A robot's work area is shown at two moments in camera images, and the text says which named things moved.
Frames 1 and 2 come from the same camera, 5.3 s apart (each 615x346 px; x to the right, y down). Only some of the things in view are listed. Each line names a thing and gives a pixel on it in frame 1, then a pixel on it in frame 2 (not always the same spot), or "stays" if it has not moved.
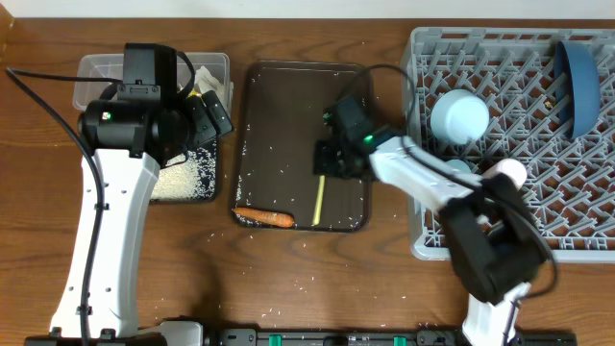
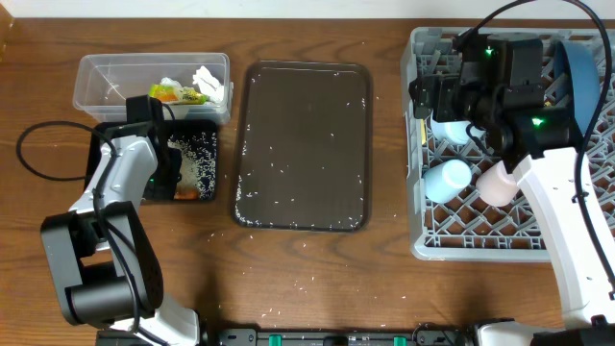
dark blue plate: x=577 y=87 stays
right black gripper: x=321 y=163 -> x=445 y=86
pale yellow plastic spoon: x=319 y=202 -> x=423 y=133
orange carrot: x=264 y=217 -> x=185 y=192
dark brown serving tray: x=280 y=116 stays
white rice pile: x=189 y=176 stays
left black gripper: x=207 y=126 -> x=165 y=192
